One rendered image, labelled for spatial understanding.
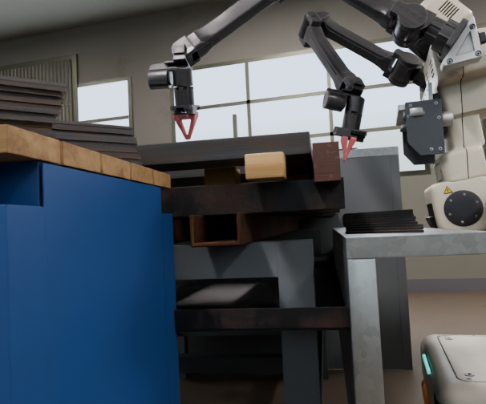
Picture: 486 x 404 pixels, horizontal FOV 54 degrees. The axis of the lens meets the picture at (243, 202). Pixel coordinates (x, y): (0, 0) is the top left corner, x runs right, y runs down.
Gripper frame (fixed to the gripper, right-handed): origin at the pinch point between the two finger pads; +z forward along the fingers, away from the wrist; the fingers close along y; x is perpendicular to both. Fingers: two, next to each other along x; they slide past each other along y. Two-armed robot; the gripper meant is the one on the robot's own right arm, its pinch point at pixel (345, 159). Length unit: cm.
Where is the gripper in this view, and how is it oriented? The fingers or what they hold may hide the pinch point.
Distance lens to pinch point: 155.6
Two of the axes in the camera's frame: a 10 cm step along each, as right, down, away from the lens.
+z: -1.8, 9.8, -0.2
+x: 1.4, 0.5, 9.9
